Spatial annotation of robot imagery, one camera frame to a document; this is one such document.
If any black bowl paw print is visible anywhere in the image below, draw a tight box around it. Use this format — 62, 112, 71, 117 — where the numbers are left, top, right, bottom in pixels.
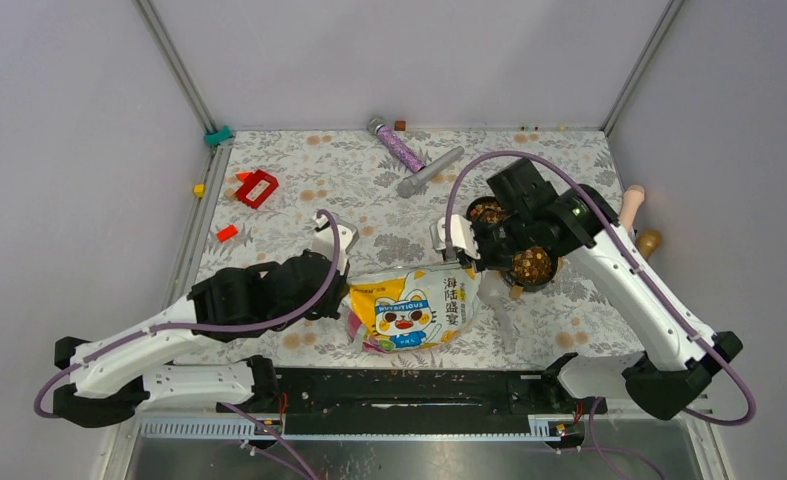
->
506, 247, 561, 293

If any clear plastic scoop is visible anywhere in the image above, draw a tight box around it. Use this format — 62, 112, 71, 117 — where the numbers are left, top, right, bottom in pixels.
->
478, 271, 516, 354

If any grey microphone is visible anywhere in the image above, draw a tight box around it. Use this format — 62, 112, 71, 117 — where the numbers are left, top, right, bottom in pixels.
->
396, 146, 465, 198

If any wooden bowl stand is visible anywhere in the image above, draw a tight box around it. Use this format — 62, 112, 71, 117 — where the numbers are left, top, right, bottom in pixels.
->
509, 284, 525, 301

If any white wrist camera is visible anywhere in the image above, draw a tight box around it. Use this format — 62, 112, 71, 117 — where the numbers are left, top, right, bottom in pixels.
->
429, 214, 481, 266
310, 215, 359, 275

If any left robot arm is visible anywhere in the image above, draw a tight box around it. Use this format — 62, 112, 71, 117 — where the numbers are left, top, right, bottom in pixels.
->
51, 250, 349, 428

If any black bowl fishbone print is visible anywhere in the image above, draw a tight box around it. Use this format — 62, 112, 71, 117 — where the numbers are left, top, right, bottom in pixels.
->
465, 196, 508, 224

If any teal clip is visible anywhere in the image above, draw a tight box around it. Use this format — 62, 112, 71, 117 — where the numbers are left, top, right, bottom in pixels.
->
203, 125, 234, 147

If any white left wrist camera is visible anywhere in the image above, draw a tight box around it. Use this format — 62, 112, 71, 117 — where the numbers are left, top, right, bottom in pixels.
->
310, 215, 359, 275

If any pink microphone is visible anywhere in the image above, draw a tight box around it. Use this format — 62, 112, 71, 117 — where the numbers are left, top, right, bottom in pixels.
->
619, 184, 645, 233

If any red toy block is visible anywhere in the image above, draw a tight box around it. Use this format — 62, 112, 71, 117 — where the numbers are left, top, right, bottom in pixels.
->
236, 170, 279, 209

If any small orange block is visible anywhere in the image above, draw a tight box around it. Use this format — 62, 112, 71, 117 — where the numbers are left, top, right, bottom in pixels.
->
216, 224, 239, 243

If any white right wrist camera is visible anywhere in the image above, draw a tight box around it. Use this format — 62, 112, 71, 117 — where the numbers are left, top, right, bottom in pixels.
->
429, 214, 481, 266

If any purple glitter microphone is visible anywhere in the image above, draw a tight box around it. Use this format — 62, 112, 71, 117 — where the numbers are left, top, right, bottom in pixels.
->
367, 117, 425, 173

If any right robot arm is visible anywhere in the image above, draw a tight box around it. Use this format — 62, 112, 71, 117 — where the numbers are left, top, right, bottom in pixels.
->
453, 152, 743, 420

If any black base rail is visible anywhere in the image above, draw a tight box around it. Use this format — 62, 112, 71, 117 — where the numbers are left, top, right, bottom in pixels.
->
237, 368, 594, 436

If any pet food bag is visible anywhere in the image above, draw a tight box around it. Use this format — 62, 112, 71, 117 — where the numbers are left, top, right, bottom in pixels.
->
343, 265, 482, 354

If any gold microphone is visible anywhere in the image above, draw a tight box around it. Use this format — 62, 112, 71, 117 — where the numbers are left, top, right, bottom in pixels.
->
636, 229, 662, 260

